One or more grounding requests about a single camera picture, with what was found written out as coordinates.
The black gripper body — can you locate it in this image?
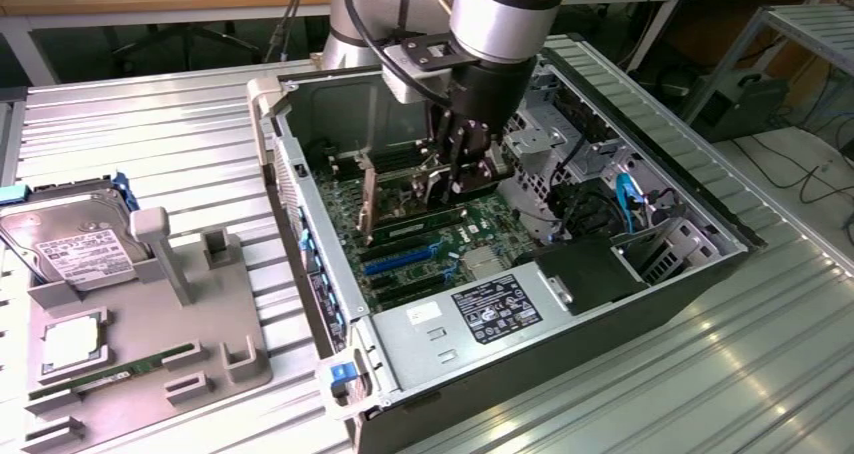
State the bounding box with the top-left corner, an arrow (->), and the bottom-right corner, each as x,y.
444,55 -> 541,136

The blue SATA wire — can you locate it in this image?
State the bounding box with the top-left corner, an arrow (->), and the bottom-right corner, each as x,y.
615,170 -> 646,236

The metal slat table frame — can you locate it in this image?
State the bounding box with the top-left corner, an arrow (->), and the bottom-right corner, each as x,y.
679,1 -> 854,126

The CPU with silver lid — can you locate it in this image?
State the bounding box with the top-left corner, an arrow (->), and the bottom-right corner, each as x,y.
39,317 -> 110,371

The hard disk with white label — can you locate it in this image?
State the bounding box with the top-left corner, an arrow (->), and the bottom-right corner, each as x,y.
0,187 -> 160,293

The black power wire bundle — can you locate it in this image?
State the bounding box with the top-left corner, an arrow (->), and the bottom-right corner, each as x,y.
547,179 -> 633,241

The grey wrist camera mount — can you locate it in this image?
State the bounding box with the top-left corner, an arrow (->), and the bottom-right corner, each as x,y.
380,30 -> 485,107

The black RAM slot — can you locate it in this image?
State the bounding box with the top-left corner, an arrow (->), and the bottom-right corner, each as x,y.
331,152 -> 430,181
328,143 -> 428,169

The green motherboard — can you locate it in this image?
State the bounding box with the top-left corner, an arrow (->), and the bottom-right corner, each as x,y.
312,137 -> 557,316

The installed green RAM stick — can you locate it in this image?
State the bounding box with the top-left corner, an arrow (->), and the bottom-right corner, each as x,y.
367,207 -> 470,243

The blue case latch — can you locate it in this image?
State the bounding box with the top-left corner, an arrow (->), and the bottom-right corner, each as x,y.
328,362 -> 356,391

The graphics card with metal bracket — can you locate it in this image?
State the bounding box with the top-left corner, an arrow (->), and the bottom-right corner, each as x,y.
355,152 -> 462,248

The blue expansion slot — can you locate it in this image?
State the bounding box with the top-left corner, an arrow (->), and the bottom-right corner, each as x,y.
359,248 -> 436,278

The loose green RAM stick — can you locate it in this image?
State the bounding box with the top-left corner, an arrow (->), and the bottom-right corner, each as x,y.
24,344 -> 196,401

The black office chair base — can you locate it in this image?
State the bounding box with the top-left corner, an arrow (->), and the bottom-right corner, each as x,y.
106,17 -> 263,66

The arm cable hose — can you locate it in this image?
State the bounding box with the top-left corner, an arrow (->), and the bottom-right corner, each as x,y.
344,0 -> 456,107

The black box with handle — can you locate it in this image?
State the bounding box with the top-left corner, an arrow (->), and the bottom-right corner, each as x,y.
693,71 -> 793,143

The grey parts rack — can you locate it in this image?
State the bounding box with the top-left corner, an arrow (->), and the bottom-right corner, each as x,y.
0,206 -> 274,454

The silver drive cage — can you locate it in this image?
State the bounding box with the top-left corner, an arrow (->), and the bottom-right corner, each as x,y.
497,66 -> 643,238

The silver power supply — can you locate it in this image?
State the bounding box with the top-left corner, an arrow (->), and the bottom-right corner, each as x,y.
368,261 -> 577,391

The small silver heat sink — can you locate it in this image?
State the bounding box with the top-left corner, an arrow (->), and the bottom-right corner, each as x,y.
462,248 -> 505,281

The open black PC case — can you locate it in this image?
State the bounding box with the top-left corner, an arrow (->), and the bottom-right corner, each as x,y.
246,46 -> 769,454

